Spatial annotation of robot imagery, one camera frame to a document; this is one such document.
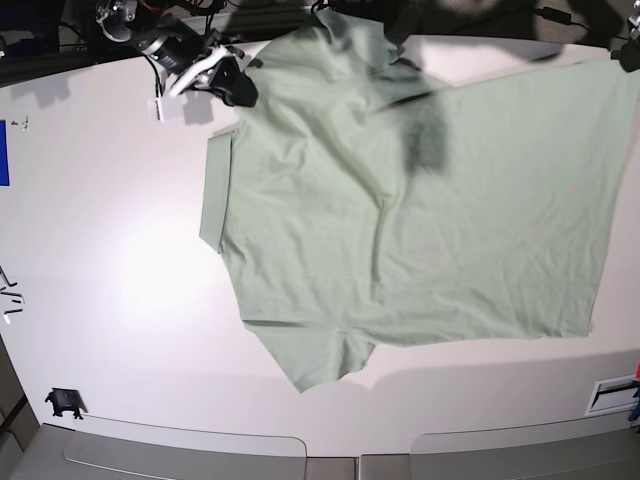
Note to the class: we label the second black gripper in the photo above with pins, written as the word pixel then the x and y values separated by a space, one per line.
pixel 628 56

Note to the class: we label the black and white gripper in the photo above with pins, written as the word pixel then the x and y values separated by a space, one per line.
pixel 237 90

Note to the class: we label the light green T-shirt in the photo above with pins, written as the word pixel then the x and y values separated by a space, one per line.
pixel 362 202

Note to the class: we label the black power adapter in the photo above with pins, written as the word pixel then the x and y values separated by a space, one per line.
pixel 554 15

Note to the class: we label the blue panel at edge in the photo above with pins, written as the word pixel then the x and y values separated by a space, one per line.
pixel 4 166

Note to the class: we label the black hex key set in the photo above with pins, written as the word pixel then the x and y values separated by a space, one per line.
pixel 12 300

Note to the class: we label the black clamp on table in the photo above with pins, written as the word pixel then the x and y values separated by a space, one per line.
pixel 66 400

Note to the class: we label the robot arm with camera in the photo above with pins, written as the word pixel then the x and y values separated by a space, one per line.
pixel 152 31

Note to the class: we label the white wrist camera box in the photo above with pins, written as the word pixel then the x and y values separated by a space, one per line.
pixel 165 109

